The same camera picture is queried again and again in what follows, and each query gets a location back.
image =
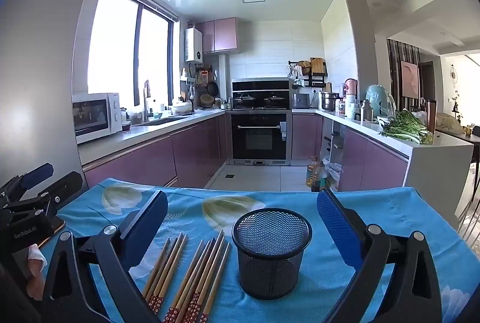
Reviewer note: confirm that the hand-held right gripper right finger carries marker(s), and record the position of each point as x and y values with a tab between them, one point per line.
337	229

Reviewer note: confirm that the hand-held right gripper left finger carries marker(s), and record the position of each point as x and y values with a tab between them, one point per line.
144	229

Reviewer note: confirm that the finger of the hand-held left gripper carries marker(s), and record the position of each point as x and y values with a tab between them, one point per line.
63	188
37	173

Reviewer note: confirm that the bundle of wooden chopsticks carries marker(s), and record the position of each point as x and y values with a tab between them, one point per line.
202	278

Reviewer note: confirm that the black mesh holder cup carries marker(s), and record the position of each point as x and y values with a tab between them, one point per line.
270	270

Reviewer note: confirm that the person's left hand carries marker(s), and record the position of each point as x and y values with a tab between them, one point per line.
35	263

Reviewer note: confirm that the blue floral tablecloth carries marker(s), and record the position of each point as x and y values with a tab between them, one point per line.
292	199

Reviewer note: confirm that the dark cooking oil bottle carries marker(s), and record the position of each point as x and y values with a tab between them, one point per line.
320	177

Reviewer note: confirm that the clear plastic floor bag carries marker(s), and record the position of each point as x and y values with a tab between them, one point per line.
332	173

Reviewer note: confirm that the yellow cooking oil bottle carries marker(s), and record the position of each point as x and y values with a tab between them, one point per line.
312	173

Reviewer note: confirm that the pink lower cabinets sink side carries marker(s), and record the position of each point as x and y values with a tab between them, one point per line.
150	161

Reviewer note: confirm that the pink lower cabinets peninsula side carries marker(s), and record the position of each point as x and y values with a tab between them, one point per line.
371	161

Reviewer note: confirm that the white microwave oven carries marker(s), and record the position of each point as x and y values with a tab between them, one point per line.
93	116

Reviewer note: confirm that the grey refrigerator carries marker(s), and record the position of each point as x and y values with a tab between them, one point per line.
37	64

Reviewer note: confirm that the white kitchen peninsula counter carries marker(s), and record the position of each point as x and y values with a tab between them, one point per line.
442	176

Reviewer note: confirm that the steel sink faucet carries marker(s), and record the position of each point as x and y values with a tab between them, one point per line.
145	101

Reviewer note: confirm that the white lidded container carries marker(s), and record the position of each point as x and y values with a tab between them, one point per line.
351	109

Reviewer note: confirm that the black integrated stove oven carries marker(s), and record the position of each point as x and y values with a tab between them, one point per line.
260	135

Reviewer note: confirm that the steel thermos bottle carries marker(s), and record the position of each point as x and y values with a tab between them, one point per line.
366	111

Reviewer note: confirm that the bunch of leafy greens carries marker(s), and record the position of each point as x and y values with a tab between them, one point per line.
405	128

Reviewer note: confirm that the white bowl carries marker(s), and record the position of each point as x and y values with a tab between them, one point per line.
181	108

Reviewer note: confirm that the stainless steel stock pot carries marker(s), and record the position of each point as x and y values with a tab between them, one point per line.
329	100

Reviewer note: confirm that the silver toaster appliance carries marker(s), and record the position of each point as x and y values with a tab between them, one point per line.
300	100

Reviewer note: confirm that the mint green kitchen appliance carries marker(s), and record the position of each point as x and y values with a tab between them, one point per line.
378	99

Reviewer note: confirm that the pink electric kettle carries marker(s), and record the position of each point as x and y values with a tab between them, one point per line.
350	86

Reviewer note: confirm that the wok with glass lid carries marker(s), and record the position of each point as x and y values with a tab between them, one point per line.
244	98
276	98

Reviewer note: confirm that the woven basket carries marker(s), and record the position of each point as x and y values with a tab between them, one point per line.
205	98

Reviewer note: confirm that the brown tumbler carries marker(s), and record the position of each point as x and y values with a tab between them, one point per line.
431	114

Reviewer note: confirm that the kitchen window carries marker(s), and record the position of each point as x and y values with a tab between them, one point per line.
116	45

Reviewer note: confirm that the tan plastic bag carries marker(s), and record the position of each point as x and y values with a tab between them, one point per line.
448	122

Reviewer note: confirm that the hanging black frying pan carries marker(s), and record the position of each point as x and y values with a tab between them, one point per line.
213	87

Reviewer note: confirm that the dark dining table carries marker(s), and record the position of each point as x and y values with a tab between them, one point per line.
471	131

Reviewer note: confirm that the dark slatted room divider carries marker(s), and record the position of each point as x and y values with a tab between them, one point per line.
393	71

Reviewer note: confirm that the black wall rack cutting boards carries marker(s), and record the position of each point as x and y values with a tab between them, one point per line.
313	73

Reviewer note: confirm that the pink framed wall picture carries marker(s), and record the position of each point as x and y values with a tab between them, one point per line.
409	79

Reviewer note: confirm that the white wall water heater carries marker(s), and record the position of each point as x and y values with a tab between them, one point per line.
194	44

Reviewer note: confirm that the round wall clock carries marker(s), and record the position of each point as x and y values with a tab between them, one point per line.
453	77

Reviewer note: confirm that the pink upper wall cabinet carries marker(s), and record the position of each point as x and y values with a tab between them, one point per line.
221	35

